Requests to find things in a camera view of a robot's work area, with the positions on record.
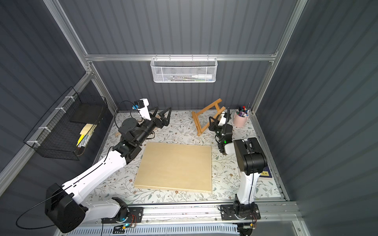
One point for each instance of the white wire mesh basket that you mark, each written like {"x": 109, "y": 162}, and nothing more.
{"x": 181, "y": 71}

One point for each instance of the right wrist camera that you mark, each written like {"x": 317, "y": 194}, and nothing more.
{"x": 222, "y": 119}

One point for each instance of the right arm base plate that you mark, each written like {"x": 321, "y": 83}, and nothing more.
{"x": 240, "y": 212}

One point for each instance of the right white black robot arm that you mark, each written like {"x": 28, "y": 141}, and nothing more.
{"x": 251, "y": 162}

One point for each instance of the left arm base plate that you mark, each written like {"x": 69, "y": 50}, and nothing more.
{"x": 129, "y": 216}

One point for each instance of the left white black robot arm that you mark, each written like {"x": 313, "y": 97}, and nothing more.
{"x": 65, "y": 204}

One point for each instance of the white marker in basket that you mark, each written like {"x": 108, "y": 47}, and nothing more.
{"x": 203, "y": 77}

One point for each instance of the pink marker bucket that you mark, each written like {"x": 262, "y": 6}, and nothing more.
{"x": 241, "y": 116}

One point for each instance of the dark blue booklet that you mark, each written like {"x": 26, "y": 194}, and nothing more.
{"x": 266, "y": 173}

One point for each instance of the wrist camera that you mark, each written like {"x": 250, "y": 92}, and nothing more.
{"x": 222, "y": 119}
{"x": 141, "y": 106}

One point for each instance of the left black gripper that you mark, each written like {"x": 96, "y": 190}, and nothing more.
{"x": 156, "y": 120}

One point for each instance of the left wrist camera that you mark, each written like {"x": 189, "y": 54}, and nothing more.
{"x": 141, "y": 106}

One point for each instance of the plywood board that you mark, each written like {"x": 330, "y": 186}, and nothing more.
{"x": 172, "y": 189}
{"x": 176, "y": 166}

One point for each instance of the black notebook in basket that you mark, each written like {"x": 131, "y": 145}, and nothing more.
{"x": 88, "y": 114}

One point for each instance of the black wire wall basket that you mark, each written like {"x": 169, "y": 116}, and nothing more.
{"x": 57, "y": 137}

